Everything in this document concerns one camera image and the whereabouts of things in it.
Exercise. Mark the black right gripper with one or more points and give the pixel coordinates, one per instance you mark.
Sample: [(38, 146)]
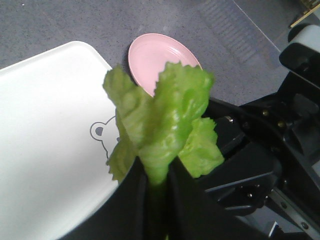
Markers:
[(270, 146)]

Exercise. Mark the cream bear serving tray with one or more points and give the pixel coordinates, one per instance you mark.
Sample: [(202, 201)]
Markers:
[(56, 129)]

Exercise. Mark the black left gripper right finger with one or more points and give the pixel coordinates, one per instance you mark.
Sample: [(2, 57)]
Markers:
[(192, 215)]

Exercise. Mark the wooden furniture piece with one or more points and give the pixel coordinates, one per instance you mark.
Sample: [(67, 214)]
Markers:
[(309, 7)]

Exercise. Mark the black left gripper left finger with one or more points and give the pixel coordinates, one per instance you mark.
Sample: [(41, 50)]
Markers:
[(123, 216)]

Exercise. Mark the green lettuce leaf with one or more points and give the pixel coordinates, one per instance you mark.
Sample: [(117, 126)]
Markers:
[(168, 125)]

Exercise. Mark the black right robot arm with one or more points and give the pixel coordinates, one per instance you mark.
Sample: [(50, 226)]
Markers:
[(302, 54)]

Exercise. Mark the pink round plate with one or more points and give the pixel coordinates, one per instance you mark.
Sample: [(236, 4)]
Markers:
[(148, 55)]

